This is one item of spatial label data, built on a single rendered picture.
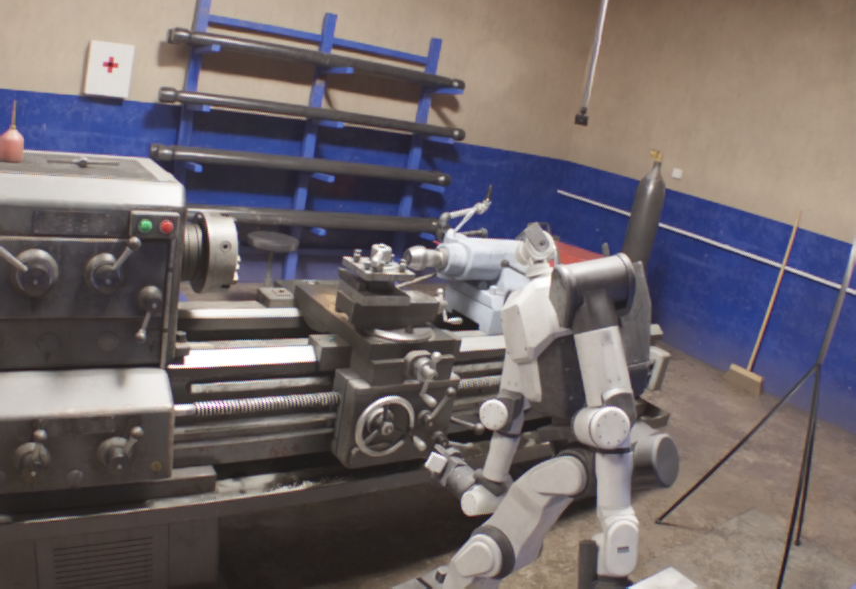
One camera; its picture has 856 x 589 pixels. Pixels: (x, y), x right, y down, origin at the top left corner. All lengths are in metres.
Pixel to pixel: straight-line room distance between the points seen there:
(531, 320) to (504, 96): 5.21
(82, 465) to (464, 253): 1.52
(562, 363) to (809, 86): 4.69
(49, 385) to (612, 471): 1.35
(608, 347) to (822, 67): 4.75
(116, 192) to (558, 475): 1.25
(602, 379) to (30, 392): 1.35
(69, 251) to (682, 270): 5.33
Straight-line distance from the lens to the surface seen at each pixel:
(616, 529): 1.33
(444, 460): 1.96
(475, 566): 1.76
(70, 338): 1.87
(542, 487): 1.56
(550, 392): 1.46
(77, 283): 1.80
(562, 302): 1.33
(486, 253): 2.59
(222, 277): 2.06
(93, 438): 1.86
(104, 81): 4.91
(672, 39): 6.66
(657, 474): 1.44
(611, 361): 1.32
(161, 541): 2.22
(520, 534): 1.70
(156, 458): 1.93
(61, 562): 2.20
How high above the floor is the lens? 1.65
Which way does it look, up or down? 14 degrees down
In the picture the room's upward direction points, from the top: 11 degrees clockwise
